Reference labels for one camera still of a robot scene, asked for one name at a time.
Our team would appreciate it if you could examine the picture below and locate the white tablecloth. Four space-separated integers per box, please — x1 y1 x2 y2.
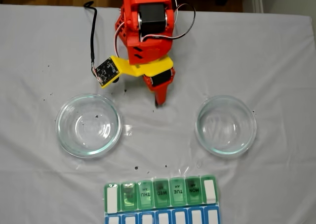
0 4 316 224

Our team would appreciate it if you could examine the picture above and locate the clear glass bowl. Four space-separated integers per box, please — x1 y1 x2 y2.
194 94 257 157
55 93 123 159

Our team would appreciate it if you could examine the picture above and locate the black camera circuit board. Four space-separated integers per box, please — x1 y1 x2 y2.
94 57 120 89

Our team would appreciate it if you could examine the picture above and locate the weekly pill organizer box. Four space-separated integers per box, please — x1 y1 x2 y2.
103 174 220 224

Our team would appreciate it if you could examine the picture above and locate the black camera cable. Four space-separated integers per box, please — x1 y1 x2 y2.
83 0 98 62

